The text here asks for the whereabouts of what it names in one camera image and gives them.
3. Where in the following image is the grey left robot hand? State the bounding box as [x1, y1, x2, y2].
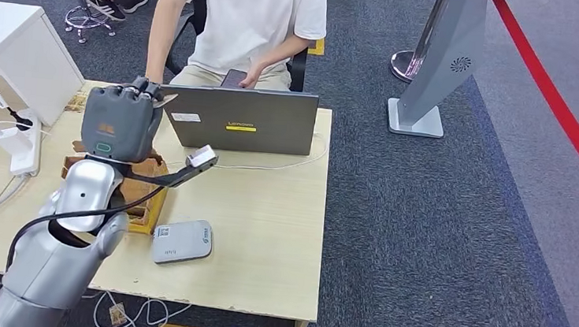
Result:
[78, 72, 167, 166]

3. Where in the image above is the dark smartphone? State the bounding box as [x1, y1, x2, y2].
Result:
[221, 69, 249, 90]

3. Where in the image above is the white card reader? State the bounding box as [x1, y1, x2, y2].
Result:
[150, 216, 216, 270]

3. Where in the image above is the person's left hand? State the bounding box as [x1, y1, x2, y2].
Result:
[239, 59, 269, 91]

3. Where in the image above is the white cabinet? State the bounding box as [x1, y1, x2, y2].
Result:
[0, 1, 92, 130]

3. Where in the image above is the white power strip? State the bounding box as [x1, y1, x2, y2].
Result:
[8, 106, 45, 179]

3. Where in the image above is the white charger adapter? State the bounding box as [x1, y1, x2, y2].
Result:
[0, 120, 38, 159]

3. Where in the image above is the grey Lenovo laptop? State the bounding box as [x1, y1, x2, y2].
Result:
[156, 80, 321, 159]

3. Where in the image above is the small brown floor tag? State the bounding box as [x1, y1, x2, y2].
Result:
[107, 300, 130, 327]

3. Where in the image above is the grey kiosk stand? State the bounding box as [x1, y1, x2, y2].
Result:
[384, 0, 489, 143]

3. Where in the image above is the black camera bracket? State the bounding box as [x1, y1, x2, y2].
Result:
[124, 154, 217, 193]

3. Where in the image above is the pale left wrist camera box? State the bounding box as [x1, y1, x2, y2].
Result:
[185, 143, 221, 172]

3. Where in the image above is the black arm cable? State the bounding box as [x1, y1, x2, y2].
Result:
[5, 172, 165, 285]

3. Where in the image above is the white floor cable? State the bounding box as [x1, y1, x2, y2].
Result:
[92, 290, 194, 327]

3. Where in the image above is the chrome stanchion post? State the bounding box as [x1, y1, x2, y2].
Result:
[388, 0, 450, 87]

